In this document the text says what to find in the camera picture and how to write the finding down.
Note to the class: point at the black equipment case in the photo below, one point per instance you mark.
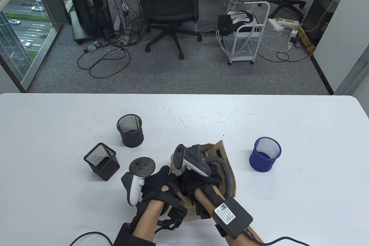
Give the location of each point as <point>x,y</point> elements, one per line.
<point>317,18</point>

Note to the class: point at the black computer tower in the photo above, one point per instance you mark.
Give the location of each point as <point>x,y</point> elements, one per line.
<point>89,1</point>

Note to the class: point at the black labelled wrist box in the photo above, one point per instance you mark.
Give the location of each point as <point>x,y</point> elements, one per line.
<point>233,214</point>

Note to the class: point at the person's right hand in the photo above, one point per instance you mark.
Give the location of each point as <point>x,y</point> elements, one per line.
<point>199,182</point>

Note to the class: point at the blue mesh pen holder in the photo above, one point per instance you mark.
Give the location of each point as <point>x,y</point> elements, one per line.
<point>262,162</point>

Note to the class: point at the white rolling cart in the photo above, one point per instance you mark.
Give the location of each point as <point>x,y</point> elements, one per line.
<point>245,58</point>

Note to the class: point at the person's left hand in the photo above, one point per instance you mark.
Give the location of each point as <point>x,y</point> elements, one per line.
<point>158,185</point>

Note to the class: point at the person's right forearm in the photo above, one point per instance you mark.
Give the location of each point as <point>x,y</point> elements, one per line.
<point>206,200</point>

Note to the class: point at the grey wheeled tower stand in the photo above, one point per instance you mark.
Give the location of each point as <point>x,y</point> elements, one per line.
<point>75,26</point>

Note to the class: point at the white plug adapter strip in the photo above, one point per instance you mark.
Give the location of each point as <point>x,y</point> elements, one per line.
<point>293,33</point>

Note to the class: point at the glass window panel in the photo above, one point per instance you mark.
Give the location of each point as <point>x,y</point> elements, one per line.
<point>23,26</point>

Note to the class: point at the square black mesh pen holder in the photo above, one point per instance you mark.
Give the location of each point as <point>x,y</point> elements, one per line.
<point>101,165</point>

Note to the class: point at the person's left forearm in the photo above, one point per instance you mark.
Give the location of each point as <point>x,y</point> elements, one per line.
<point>147,220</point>

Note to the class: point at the black and white bag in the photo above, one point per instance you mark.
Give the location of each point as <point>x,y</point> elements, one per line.
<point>230,22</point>

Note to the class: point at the round black mesh pen holder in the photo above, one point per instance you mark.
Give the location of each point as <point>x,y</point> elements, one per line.
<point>131,136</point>

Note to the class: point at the white box with yellow label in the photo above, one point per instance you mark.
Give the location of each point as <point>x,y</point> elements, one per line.
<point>289,22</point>

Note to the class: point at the beige velcro pouch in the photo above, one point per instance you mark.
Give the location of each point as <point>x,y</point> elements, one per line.
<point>222,153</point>

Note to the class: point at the plastic bottle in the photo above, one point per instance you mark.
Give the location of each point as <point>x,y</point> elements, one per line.
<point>93,45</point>

